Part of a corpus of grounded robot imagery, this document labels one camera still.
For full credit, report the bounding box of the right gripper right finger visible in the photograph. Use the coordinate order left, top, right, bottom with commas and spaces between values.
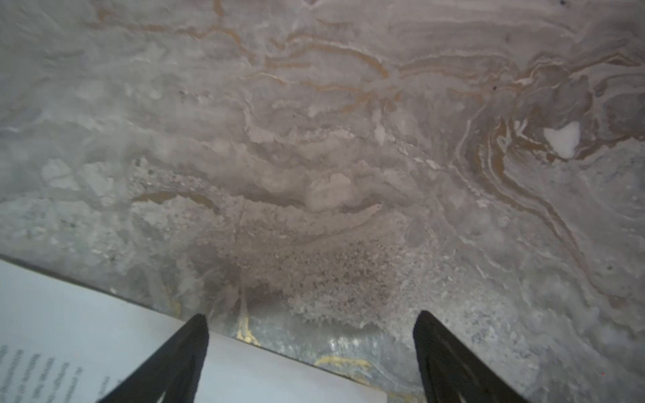
413, 311, 527, 403

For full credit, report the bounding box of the printed paper sheet back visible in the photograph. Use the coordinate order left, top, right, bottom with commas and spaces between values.
1, 262, 386, 402

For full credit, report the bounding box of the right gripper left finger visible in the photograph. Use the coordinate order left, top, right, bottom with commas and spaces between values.
101, 314, 209, 403

